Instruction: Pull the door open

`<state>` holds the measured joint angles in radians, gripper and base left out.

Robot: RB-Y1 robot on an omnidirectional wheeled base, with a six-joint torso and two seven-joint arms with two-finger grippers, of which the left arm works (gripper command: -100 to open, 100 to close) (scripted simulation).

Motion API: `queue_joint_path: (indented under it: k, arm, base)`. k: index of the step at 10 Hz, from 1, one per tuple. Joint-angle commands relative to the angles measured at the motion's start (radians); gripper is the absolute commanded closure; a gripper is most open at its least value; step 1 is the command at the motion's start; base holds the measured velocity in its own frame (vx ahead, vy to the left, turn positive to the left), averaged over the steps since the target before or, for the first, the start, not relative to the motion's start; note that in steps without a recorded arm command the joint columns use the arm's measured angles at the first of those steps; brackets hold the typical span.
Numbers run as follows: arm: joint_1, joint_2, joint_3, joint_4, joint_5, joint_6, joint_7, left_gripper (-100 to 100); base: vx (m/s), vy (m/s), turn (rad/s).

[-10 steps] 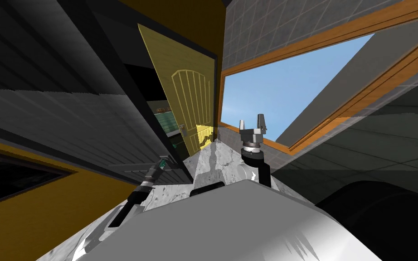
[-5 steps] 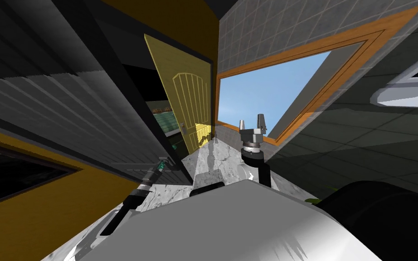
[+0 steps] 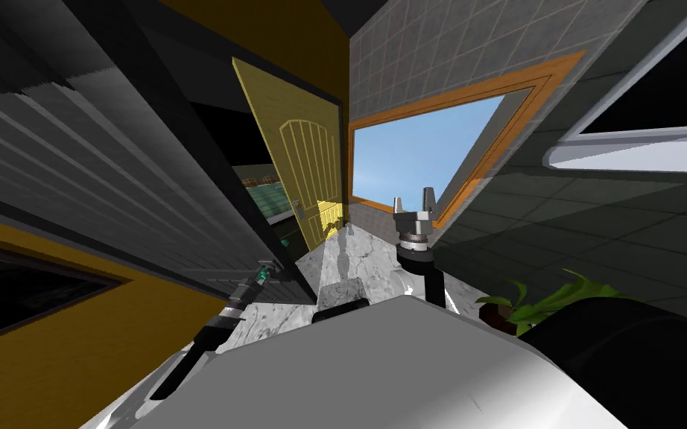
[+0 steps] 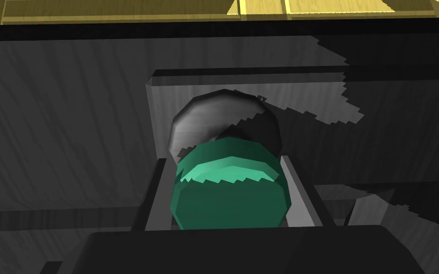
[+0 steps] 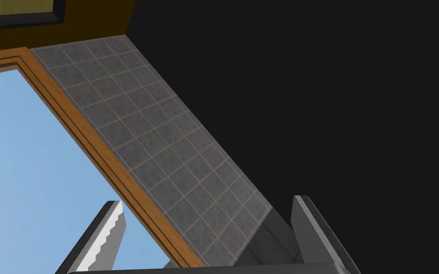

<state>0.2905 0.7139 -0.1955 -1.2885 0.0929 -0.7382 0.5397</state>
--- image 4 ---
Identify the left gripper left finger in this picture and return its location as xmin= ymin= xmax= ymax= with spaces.
xmin=131 ymin=157 xmax=178 ymax=232

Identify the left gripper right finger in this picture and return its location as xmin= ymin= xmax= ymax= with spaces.
xmin=279 ymin=155 xmax=336 ymax=228

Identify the green and grey round knob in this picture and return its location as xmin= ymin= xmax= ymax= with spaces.
xmin=167 ymin=89 xmax=292 ymax=231

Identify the dark grey wooden door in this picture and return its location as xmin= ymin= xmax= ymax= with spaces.
xmin=0 ymin=35 xmax=439 ymax=274

